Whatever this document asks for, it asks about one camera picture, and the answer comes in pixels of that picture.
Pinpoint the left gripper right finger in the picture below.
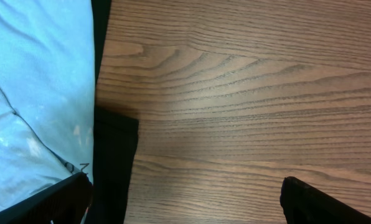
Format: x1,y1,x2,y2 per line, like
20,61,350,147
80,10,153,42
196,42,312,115
279,176,371,224

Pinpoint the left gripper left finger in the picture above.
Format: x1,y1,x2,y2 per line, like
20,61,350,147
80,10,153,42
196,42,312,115
0,172,93,224

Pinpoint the black garment under pile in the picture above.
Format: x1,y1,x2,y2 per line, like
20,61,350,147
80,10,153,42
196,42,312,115
84,0,140,224

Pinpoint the light blue shirt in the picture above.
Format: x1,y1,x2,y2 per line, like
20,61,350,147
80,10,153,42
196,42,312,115
0,0,95,212

